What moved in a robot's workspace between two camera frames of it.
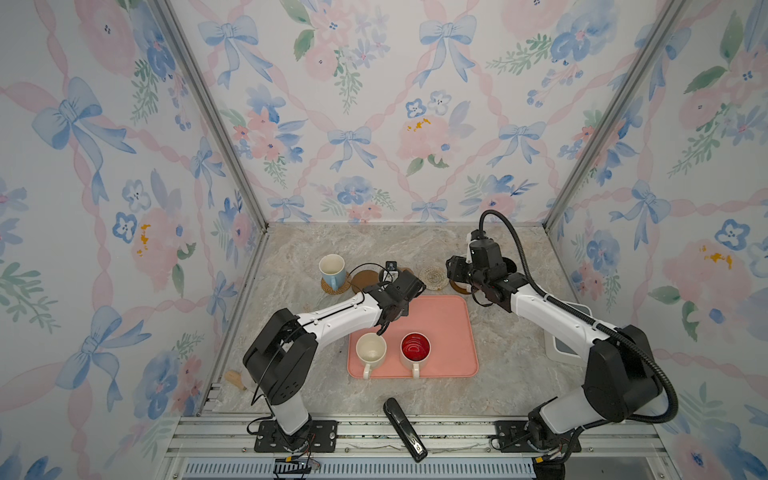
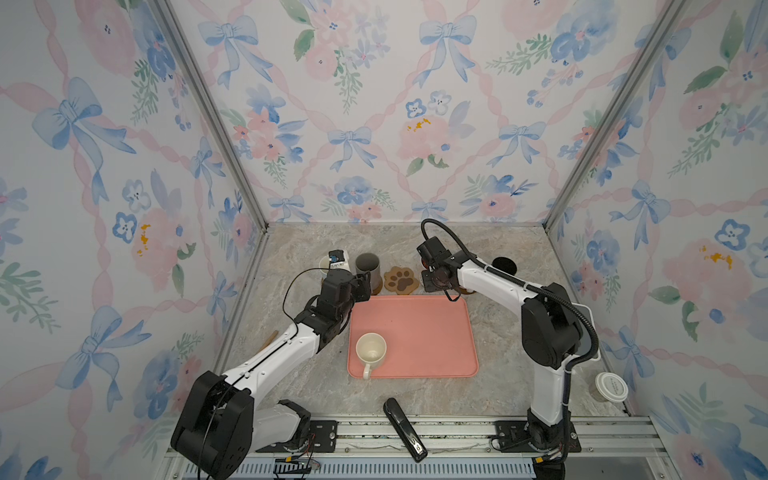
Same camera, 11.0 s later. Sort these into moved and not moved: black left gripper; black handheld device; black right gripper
Moved: black right gripper; black left gripper
Not moved: black handheld device
